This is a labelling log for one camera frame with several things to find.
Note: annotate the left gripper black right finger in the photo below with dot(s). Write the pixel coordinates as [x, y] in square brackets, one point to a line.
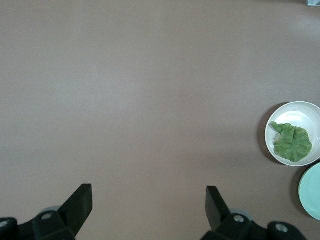
[216, 210]

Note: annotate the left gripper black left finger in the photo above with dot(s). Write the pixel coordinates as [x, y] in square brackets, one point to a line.
[77, 207]

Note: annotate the green lettuce leaf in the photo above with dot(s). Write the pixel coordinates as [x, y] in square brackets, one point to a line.
[292, 143]

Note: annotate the light green plate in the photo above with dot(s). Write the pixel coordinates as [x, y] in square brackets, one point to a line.
[312, 192]

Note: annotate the pale pink plate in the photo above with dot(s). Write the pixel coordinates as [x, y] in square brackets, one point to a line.
[292, 110]

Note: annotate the silver metal bracket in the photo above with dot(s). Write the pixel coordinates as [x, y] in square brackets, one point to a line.
[313, 2]

